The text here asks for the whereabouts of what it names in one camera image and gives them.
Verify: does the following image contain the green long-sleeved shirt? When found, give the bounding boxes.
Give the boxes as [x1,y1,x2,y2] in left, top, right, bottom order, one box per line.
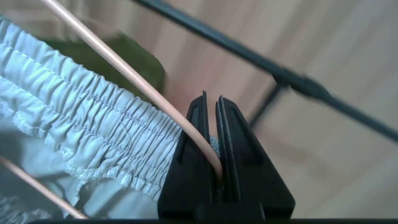
[43,30,167,105]

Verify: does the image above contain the pale grey shorts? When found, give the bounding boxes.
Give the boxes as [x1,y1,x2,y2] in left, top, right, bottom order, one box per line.
[0,15,222,220]

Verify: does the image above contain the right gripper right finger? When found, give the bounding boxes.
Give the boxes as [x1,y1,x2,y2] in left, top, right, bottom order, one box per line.
[215,95,296,220]

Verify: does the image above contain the pink clothes hanger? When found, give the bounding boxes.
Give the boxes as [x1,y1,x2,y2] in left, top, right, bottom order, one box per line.
[0,0,224,220]

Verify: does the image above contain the black clothes rack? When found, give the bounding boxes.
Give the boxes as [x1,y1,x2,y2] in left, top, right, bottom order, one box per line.
[133,0,398,143]

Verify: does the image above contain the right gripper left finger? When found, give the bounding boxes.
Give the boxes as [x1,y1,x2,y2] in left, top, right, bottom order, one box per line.
[157,90,223,220]

